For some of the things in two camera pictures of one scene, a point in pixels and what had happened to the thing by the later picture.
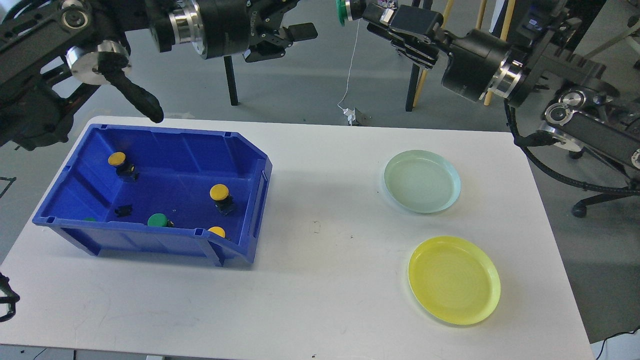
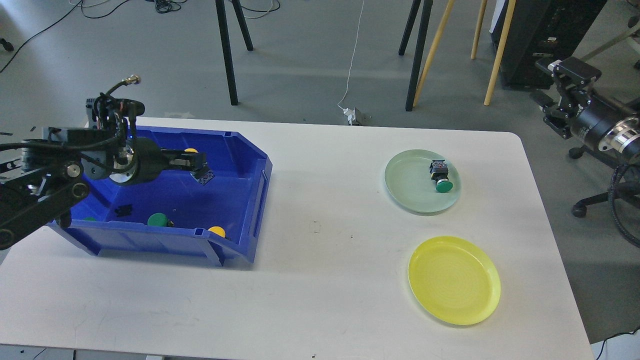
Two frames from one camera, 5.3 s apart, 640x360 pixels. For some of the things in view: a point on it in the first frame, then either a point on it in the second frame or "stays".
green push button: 341,11 to 439,169
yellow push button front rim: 218,230 stays
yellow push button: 219,192 to 203,174
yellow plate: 453,281 stays
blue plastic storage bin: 132,190 stays
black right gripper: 473,62 to 594,122
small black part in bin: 123,211 stays
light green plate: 421,181 stays
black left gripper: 230,27 to 152,160
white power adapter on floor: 351,115 stays
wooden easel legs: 481,15 stays
